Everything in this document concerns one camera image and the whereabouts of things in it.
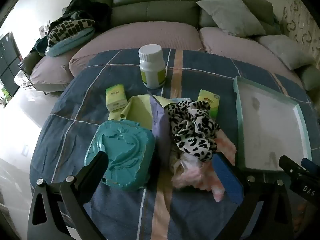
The black cabinet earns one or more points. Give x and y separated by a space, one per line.
7 62

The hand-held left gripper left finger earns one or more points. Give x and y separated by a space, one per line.
96 165

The grey-green sofa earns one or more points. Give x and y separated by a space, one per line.
155 10

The white plastic bottle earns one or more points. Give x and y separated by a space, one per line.
151 65

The green tissue packet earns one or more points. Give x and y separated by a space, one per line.
208 100
116 97

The yellow-green cloth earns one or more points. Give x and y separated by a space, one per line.
140 110

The grey square pillow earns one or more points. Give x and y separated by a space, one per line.
230 15

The blue plaid blanket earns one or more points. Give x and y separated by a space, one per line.
200 75

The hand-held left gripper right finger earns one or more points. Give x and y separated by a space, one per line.
226 175

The dark clothing pile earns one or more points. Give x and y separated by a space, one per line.
85 7

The green sofa cushion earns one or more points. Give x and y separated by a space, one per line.
312 77

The teal plastic case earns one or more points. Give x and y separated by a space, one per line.
125 150

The pale grey pillow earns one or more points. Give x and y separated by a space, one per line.
287 50

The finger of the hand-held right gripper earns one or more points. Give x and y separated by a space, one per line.
287 166
308 165

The pink sofa seat cover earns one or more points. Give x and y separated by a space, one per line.
225 45
140 35

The pale pink soft item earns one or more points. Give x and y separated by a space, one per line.
180 165

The white tray with teal rim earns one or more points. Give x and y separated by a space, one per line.
265 130

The leopard print scrunchie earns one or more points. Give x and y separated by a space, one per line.
190 130

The pink white fluffy cloth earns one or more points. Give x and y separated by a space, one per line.
200 178

